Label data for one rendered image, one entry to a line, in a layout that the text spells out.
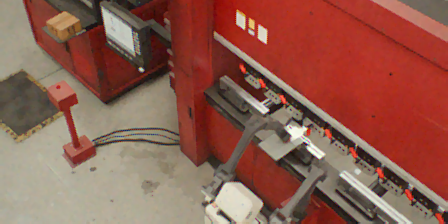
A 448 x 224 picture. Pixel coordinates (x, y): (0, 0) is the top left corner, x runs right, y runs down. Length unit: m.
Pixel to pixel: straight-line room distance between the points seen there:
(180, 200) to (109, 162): 0.78
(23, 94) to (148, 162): 1.60
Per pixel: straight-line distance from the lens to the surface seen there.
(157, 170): 4.79
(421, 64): 2.67
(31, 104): 5.61
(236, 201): 2.89
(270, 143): 3.63
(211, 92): 4.16
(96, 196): 4.71
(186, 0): 3.60
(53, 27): 4.66
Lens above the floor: 3.72
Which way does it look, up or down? 44 degrees down
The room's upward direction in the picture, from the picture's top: 1 degrees clockwise
